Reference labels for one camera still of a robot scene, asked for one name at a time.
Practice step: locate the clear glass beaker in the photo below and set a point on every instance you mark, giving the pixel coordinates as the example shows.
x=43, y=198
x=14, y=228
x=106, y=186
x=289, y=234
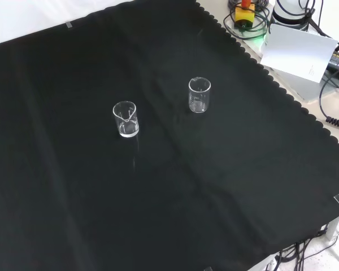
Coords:
x=125, y=132
x=199, y=108

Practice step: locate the black bench cloth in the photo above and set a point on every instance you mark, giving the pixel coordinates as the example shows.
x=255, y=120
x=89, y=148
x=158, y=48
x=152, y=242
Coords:
x=73, y=197

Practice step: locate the yellow stop button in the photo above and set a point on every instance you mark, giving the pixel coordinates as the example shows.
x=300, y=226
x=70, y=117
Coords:
x=244, y=17

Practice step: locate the grey tape strip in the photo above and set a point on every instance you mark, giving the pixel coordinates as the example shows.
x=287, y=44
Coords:
x=69, y=25

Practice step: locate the pale board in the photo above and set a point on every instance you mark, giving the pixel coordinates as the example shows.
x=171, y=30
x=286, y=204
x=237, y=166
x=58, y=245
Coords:
x=296, y=53

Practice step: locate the white bench leg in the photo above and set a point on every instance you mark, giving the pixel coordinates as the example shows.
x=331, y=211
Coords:
x=334, y=227

